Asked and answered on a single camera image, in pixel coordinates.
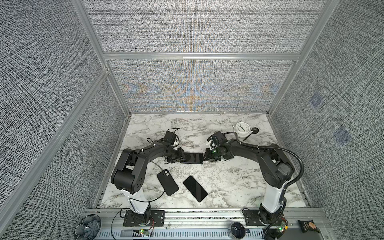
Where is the black phone case front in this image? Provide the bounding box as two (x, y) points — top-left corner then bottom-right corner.
(157, 169), (179, 196)

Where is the right green circuit board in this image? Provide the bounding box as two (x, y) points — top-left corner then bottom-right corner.
(276, 221), (288, 234)

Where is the black phone front screen up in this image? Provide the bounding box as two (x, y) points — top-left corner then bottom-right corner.
(183, 176), (208, 203)

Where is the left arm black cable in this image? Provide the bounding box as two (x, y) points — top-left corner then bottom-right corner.
(110, 160), (166, 240)

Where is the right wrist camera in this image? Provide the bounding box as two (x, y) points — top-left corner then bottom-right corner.
(207, 131), (228, 149)

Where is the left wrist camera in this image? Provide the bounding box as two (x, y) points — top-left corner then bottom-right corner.
(163, 130), (180, 148)

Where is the black round-head spoon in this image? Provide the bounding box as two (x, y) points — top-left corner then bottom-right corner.
(244, 127), (259, 141)

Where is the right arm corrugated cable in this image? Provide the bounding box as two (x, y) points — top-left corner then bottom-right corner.
(223, 131), (305, 240)

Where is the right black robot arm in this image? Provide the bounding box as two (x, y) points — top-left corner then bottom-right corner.
(204, 140), (295, 225)

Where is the black round knob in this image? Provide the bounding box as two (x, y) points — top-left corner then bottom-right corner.
(230, 222), (249, 240)

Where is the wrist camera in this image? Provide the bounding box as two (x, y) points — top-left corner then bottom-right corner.
(207, 131), (228, 149)
(163, 130), (180, 148)

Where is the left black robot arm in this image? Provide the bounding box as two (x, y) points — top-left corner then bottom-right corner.
(111, 140), (185, 222)

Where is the snack packet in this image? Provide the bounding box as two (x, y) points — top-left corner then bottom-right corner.
(298, 220), (320, 234)

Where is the white round clock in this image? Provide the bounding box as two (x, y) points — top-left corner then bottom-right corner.
(234, 122), (252, 139)

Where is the black phone screen up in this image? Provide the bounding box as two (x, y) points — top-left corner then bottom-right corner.
(180, 153), (204, 164)
(183, 176), (208, 203)

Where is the black fan left corner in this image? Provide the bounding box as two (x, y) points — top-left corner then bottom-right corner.
(74, 215), (102, 240)

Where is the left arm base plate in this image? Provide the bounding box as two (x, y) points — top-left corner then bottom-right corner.
(123, 210), (166, 227)

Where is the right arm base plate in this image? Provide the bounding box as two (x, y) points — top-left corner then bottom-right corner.
(242, 208), (264, 226)

